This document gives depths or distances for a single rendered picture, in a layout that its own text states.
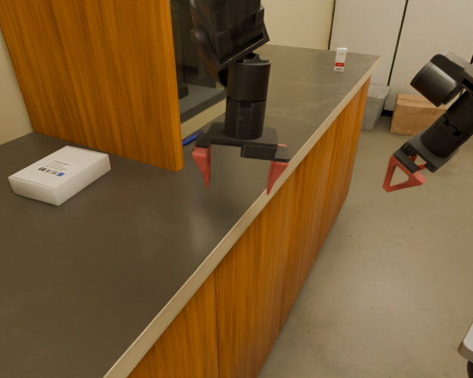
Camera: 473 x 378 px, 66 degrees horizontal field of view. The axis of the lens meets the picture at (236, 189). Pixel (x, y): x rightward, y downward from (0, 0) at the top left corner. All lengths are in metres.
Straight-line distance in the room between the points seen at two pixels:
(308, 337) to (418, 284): 0.66
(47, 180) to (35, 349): 0.36
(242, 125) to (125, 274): 0.29
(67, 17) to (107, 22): 0.11
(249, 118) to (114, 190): 0.39
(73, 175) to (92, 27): 0.30
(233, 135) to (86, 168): 0.39
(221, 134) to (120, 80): 0.36
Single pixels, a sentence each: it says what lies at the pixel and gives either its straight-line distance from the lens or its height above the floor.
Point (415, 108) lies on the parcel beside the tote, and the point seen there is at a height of 0.26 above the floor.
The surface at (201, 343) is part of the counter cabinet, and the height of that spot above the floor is 0.69.
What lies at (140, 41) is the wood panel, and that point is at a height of 1.21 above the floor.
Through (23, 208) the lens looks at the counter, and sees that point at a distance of 0.81.
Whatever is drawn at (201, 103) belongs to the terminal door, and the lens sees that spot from 1.01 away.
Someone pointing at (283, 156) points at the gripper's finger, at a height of 1.11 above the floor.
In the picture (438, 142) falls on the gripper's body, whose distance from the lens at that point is 0.68.
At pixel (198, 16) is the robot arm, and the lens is 0.47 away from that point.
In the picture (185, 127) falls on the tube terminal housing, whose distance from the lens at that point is 0.99.
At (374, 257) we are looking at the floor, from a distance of 2.10.
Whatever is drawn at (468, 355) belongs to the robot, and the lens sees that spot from 0.43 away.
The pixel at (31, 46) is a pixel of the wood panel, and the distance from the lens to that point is 1.03.
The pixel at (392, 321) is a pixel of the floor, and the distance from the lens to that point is 1.83.
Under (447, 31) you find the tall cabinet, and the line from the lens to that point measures 3.79.
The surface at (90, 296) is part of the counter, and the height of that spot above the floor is 0.94.
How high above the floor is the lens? 1.35
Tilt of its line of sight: 32 degrees down
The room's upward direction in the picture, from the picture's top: straight up
